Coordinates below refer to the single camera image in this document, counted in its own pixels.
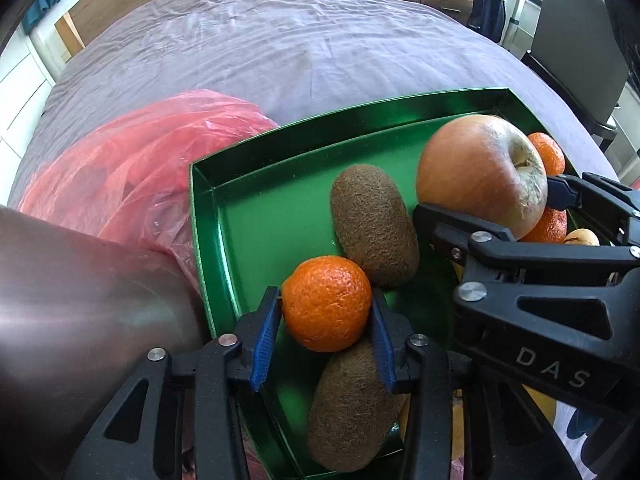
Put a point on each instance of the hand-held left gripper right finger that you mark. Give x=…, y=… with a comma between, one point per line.
x=382, y=355

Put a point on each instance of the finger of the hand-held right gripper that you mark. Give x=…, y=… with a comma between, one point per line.
x=559, y=192
x=450, y=225

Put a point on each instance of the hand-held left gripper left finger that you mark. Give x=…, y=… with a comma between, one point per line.
x=265, y=340

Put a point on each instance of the orange tangerine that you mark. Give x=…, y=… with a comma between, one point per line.
x=327, y=303
x=550, y=225
x=550, y=155

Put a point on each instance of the yellow banana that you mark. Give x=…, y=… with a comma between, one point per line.
x=542, y=402

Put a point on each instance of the yellow purple-striped pepino melon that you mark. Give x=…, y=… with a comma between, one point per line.
x=582, y=237

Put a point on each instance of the yellow-red apple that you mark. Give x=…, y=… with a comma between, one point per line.
x=480, y=175

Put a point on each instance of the brown kiwi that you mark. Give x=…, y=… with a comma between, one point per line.
x=375, y=225
x=345, y=420

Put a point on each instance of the green metal tray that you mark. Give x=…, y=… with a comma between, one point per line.
x=250, y=240

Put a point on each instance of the person's right hand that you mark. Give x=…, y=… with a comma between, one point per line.
x=585, y=422

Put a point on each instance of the dark office chair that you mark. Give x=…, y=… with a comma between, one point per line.
x=575, y=35

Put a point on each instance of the dark blue tote bag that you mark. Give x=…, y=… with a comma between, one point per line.
x=487, y=12

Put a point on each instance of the pink plastic sheet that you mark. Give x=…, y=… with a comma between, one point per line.
x=140, y=160

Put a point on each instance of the grey bedsheet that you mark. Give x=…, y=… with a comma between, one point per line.
x=275, y=35

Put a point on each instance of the white wardrobe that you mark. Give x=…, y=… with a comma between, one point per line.
x=20, y=75

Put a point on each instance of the wooden headboard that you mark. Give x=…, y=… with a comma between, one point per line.
x=100, y=5

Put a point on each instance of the teal curtain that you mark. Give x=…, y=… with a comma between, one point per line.
x=40, y=7

